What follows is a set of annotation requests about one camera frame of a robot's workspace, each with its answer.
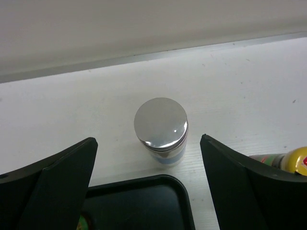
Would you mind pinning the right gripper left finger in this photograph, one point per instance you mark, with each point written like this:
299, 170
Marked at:
48, 194

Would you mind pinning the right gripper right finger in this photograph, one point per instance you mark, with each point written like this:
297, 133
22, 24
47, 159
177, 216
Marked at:
250, 195

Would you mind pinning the yellow-cap sauce bottle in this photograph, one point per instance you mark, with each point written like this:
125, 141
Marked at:
84, 222
294, 161

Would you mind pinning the blue-label pepper jar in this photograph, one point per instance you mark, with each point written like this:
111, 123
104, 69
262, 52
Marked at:
161, 125

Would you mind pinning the black plastic tray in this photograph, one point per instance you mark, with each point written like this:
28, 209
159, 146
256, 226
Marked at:
159, 202

